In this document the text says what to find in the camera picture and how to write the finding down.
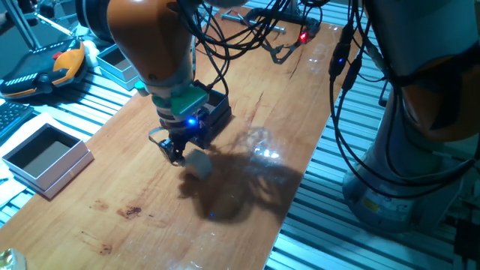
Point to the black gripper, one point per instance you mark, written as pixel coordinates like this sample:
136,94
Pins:
183,131

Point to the plain wooden block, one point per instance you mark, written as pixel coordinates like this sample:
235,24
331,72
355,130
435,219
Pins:
198,163

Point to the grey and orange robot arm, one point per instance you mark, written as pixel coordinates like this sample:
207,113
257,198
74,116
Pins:
150,41

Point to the black gift box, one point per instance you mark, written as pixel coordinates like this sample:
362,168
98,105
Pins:
219,112

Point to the open grey gift box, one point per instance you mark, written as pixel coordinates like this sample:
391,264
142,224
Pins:
120,75

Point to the open pink gift box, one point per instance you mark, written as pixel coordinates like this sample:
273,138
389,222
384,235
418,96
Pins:
48,176

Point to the glossy wooden board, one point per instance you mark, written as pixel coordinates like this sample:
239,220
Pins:
131,187

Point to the white plastic object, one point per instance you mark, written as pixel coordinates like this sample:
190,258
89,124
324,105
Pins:
90,50

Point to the black filament spool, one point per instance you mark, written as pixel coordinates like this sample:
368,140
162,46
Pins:
92,18

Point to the orange and black teach pendant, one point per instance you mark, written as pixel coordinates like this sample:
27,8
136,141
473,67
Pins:
37,71

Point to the black computer keyboard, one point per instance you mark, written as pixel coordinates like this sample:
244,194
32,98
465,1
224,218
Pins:
13,116

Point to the green gripper mount flange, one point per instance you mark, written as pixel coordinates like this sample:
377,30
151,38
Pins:
187,101

